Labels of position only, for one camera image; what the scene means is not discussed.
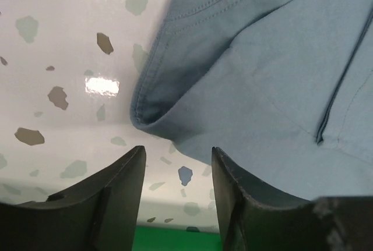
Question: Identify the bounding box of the green plastic basket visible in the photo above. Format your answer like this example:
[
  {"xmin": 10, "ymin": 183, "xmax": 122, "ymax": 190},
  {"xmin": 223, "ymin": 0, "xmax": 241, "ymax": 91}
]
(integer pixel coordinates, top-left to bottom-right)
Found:
[{"xmin": 132, "ymin": 226, "xmax": 222, "ymax": 251}]

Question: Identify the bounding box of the blue t-shirt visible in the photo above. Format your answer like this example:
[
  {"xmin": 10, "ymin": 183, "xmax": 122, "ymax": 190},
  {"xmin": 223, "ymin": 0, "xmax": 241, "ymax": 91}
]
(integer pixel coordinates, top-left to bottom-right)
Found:
[{"xmin": 131, "ymin": 0, "xmax": 372, "ymax": 199}]

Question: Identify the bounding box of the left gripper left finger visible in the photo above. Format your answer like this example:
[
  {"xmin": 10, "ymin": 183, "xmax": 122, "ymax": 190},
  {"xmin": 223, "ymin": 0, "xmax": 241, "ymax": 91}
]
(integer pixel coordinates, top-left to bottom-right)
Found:
[{"xmin": 1, "ymin": 146, "xmax": 146, "ymax": 251}]

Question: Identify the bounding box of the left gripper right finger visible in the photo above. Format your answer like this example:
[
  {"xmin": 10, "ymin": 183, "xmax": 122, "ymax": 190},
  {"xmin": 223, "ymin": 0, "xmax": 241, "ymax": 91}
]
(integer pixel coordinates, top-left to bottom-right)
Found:
[{"xmin": 212, "ymin": 147, "xmax": 372, "ymax": 251}]

